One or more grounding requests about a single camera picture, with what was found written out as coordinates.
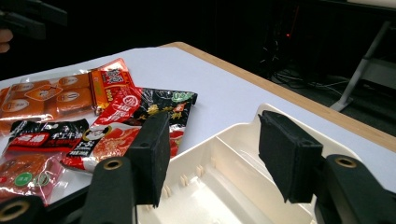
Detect bundle of floor cables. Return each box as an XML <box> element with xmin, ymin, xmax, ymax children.
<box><xmin>264</xmin><ymin>69</ymin><xmax>349</xmax><ymax>94</ymax></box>

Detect white plastic bin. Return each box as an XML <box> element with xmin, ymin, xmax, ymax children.
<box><xmin>136</xmin><ymin>103</ymin><xmax>362</xmax><ymax>224</ymax></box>

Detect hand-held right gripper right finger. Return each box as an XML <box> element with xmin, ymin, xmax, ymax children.
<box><xmin>257</xmin><ymin>110</ymin><xmax>325</xmax><ymax>203</ymax></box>

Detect grey metal stand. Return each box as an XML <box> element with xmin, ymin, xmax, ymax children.
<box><xmin>330</xmin><ymin>21</ymin><xmax>396</xmax><ymax>113</ymax></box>

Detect small red candy packet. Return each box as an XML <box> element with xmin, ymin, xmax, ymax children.
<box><xmin>0</xmin><ymin>119</ymin><xmax>91</xmax><ymax>207</ymax></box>

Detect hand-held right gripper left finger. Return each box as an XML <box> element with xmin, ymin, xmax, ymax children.
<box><xmin>124</xmin><ymin>111</ymin><xmax>172</xmax><ymax>208</ymax></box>

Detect red and white seasoning packet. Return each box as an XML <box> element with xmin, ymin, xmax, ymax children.
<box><xmin>60</xmin><ymin>86</ymin><xmax>148</xmax><ymax>174</ymax></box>

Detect white table sheet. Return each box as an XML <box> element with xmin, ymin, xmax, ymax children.
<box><xmin>0</xmin><ymin>46</ymin><xmax>396</xmax><ymax>206</ymax></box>

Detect large orange packet clear blocks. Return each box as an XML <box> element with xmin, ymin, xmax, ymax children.
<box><xmin>0</xmin><ymin>57</ymin><xmax>136</xmax><ymax>138</ymax></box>

